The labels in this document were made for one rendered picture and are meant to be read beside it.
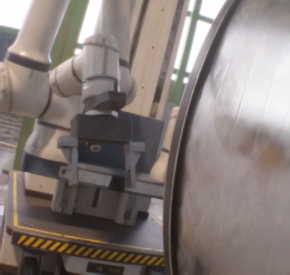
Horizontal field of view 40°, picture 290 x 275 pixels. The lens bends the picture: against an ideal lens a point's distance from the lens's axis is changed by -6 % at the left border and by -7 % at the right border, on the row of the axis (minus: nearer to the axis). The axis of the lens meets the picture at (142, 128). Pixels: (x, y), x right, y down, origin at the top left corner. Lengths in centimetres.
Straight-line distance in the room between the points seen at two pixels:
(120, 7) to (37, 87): 35
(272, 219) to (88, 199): 140
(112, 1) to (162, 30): 49
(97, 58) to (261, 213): 69
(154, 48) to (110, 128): 81
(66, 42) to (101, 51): 266
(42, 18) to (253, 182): 102
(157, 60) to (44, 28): 55
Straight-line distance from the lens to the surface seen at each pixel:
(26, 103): 132
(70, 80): 105
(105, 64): 96
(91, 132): 92
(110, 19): 122
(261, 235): 35
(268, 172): 36
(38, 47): 130
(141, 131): 161
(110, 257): 140
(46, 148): 138
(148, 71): 169
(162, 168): 153
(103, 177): 143
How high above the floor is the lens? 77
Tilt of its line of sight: 2 degrees down
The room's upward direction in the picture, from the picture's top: 14 degrees clockwise
